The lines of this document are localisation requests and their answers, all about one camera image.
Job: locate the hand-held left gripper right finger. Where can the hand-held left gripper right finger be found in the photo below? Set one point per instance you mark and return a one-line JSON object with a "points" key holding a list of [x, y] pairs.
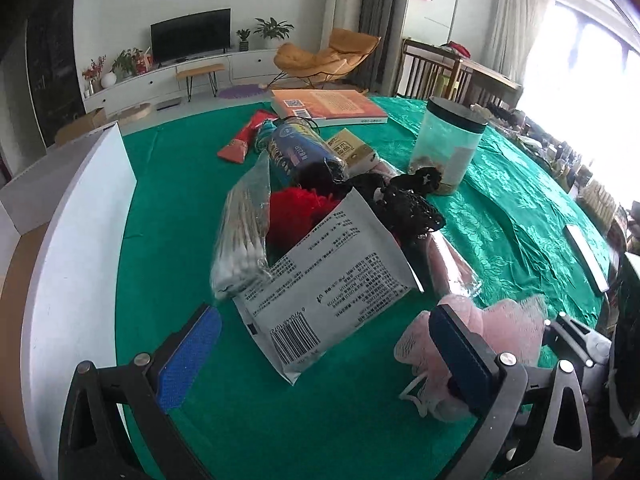
{"points": [[460, 360]]}

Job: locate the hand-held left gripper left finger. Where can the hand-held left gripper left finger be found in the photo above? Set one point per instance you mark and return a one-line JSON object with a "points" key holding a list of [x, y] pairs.
{"points": [[190, 355]]}

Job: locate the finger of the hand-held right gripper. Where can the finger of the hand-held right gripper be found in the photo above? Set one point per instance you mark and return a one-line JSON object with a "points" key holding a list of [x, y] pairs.
{"points": [[575, 340]]}

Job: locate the pink bath pouf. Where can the pink bath pouf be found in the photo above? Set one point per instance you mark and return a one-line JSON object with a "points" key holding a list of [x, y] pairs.
{"points": [[500, 325]]}

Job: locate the white storage box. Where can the white storage box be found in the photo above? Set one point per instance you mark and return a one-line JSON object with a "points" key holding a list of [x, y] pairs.
{"points": [[75, 260]]}

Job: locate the white remote control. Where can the white remote control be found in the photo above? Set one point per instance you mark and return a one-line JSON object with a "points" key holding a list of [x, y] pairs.
{"points": [[586, 257]]}

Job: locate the pink towel in clear bag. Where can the pink towel in clear bag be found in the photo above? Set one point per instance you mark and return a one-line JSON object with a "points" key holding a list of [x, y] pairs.
{"points": [[445, 265]]}

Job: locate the cotton swab packet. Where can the cotton swab packet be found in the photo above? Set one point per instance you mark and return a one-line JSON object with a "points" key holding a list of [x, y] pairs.
{"points": [[240, 245]]}

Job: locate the white wipes packet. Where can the white wipes packet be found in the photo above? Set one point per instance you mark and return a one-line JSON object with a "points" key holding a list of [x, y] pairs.
{"points": [[330, 290]]}

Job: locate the green patterned tablecloth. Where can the green patterned tablecloth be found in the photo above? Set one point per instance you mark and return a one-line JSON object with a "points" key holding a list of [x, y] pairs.
{"points": [[500, 200]]}

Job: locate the row of windowsill clutter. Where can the row of windowsill clutter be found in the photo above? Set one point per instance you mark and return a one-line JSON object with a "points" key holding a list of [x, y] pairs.
{"points": [[585, 180]]}

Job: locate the black lace cloth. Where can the black lace cloth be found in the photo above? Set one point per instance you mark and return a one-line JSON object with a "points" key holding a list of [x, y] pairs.
{"points": [[405, 205]]}

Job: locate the red yarn ball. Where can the red yarn ball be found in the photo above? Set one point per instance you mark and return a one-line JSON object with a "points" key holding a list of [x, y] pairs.
{"points": [[295, 210]]}

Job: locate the clear jar with black lid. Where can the clear jar with black lid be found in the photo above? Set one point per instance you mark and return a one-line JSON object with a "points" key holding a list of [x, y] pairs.
{"points": [[445, 145]]}

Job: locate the red snack packet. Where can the red snack packet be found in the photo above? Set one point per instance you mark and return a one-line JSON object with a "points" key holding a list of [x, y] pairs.
{"points": [[242, 137]]}

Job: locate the beige tissue pack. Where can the beige tissue pack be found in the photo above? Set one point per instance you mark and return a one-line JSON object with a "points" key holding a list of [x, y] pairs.
{"points": [[352, 150]]}

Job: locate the round wooden stool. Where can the round wooden stool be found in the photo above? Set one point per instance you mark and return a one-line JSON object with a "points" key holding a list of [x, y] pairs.
{"points": [[135, 112]]}

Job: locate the cardboard box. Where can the cardboard box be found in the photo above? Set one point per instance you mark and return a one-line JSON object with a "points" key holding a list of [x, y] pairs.
{"points": [[82, 125]]}

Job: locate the purple floor mat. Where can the purple floor mat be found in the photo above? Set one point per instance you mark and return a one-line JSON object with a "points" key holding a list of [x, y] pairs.
{"points": [[240, 92]]}

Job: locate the wooden side table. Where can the wooden side table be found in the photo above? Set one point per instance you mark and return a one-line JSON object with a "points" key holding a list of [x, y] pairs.
{"points": [[492, 82]]}

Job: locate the white television cabinet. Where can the white television cabinet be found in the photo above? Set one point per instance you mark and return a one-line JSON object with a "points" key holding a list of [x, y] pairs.
{"points": [[145, 85]]}

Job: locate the wooden bench with metal legs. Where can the wooden bench with metal legs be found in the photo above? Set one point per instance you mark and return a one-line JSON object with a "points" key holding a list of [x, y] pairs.
{"points": [[200, 70]]}

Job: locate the orange book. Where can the orange book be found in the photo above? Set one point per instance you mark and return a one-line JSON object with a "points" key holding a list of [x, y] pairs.
{"points": [[330, 105]]}

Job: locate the wooden chair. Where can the wooden chair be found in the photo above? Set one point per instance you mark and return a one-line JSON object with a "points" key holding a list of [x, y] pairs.
{"points": [[427, 72]]}

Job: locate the red flowers in white vase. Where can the red flowers in white vase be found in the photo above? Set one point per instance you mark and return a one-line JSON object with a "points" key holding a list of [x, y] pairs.
{"points": [[97, 72]]}

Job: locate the leafy green houseplant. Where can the leafy green houseplant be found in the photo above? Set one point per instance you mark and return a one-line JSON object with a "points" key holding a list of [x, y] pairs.
{"points": [[127, 60]]}

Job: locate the red cloth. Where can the red cloth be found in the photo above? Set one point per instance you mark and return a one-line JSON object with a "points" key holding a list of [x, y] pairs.
{"points": [[457, 49]]}

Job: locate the dark bookcase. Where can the dark bookcase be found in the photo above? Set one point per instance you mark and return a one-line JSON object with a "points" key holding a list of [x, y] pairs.
{"points": [[55, 65]]}

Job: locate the black television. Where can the black television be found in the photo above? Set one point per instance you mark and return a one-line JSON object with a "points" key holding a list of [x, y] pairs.
{"points": [[190, 35]]}

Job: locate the small green potted plant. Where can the small green potted plant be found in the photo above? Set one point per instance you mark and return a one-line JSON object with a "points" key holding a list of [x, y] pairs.
{"points": [[243, 37]]}

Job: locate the orange lounge chair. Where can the orange lounge chair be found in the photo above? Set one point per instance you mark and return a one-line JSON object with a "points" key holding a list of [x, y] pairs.
{"points": [[320, 57]]}

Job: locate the white window curtain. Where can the white window curtain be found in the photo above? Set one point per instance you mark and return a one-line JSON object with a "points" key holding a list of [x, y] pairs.
{"points": [[520, 15]]}

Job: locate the large green potted plant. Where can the large green potted plant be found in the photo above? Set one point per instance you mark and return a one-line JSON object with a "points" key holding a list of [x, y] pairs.
{"points": [[272, 30]]}

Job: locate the grey curtain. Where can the grey curtain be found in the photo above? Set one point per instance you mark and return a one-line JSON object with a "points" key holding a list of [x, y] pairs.
{"points": [[380, 20]]}

